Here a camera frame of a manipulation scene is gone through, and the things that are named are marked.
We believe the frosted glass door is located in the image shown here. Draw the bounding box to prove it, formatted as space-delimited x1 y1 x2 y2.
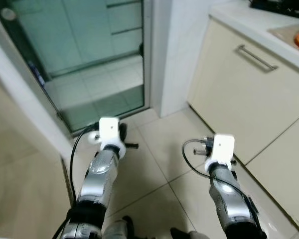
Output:
0 0 151 135

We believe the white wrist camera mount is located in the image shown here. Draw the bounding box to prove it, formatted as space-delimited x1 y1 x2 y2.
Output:
205 133 236 173
87 117 127 152

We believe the grey robot right leg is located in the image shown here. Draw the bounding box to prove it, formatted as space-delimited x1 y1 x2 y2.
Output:
169 228 211 239

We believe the metal bar cabinet handle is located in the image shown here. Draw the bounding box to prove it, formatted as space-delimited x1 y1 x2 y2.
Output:
236 44 279 74

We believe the grey robot leg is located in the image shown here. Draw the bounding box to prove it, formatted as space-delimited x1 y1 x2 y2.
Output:
169 228 211 239
102 215 136 239

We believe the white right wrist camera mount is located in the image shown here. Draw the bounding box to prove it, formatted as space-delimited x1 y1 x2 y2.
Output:
205 133 236 173

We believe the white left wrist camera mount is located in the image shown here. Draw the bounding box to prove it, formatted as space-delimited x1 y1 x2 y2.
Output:
87 117 127 152

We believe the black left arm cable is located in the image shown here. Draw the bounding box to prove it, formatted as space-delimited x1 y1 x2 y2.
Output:
69 124 101 207

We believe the grey robot left leg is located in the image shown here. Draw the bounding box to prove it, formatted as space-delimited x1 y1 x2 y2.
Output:
102 215 136 239

